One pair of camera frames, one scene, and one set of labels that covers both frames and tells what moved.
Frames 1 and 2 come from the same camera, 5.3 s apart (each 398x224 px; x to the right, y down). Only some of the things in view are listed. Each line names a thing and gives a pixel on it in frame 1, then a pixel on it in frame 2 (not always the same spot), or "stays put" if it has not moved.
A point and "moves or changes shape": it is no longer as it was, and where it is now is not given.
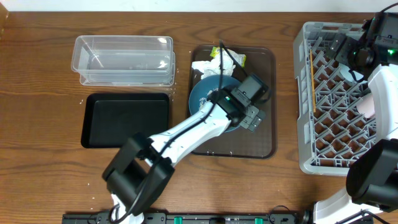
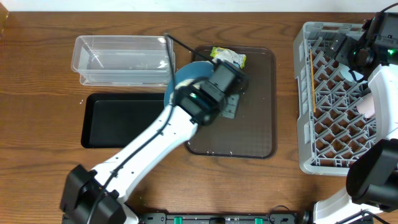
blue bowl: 207,84 moves or changes shape
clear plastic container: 124,60 stays put
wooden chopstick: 313,81 stays put
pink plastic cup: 367,106 stays put
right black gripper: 349,46 stays put
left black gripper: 252,117 to 236,76
